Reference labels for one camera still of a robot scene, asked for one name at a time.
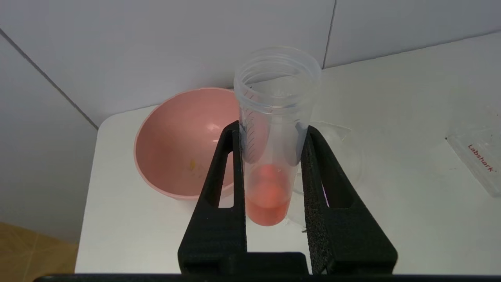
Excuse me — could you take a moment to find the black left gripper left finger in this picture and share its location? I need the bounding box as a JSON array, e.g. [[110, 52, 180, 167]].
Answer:
[[178, 121, 248, 275]]

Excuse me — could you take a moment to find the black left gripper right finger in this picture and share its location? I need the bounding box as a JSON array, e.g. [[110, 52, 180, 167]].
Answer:
[[299, 125, 398, 275]]

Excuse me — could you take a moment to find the test tube with red pigment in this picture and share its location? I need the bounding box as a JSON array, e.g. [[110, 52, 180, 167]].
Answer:
[[233, 46, 323, 227]]

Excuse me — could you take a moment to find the clear glass beaker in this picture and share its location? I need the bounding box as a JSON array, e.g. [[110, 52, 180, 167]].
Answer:
[[290, 121, 365, 232]]

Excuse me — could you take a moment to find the clear acrylic test tube rack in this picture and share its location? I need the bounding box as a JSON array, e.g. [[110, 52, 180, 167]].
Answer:
[[445, 125, 501, 198]]

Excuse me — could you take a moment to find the pink plastic bowl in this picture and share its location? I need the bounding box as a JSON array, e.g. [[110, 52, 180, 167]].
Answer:
[[134, 87, 241, 201]]

